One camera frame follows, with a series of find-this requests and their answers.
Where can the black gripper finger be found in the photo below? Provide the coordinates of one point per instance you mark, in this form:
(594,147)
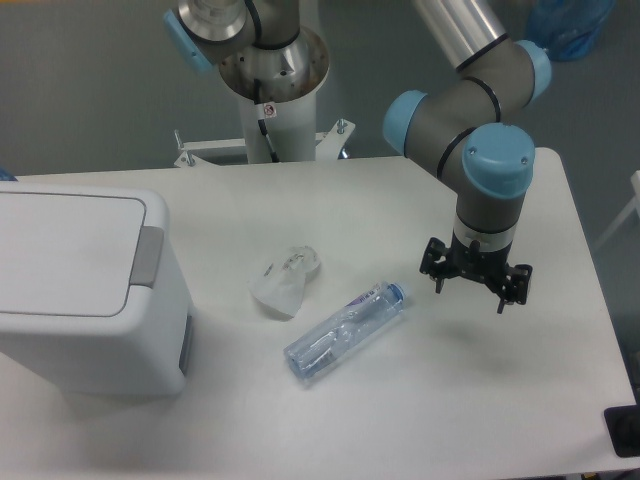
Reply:
(435,264)
(511,285)

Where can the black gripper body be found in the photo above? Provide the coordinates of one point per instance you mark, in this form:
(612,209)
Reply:
(488,268)

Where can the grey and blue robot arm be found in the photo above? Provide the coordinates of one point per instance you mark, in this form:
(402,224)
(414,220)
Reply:
(460,137)

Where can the white trash can body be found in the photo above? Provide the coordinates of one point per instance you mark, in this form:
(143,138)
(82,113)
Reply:
(142,350)

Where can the white trash can lid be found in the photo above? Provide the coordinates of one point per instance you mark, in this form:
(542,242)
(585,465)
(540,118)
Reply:
(71,254)

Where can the clear plastic water bottle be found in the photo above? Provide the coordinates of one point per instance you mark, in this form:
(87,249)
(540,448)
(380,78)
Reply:
(329,341)

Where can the crumpled clear plastic bag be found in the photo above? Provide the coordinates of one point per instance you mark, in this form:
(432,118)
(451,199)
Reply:
(279,281)

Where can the black device at table edge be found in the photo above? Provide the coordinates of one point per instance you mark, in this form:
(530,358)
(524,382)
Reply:
(623,427)

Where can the blue plastic bag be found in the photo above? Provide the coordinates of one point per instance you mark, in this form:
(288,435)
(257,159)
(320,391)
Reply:
(567,30)

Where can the white frame at right edge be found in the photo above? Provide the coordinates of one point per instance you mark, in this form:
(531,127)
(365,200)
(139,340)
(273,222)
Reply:
(630,209)

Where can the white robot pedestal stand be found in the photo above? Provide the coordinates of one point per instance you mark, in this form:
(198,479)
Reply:
(276,92)

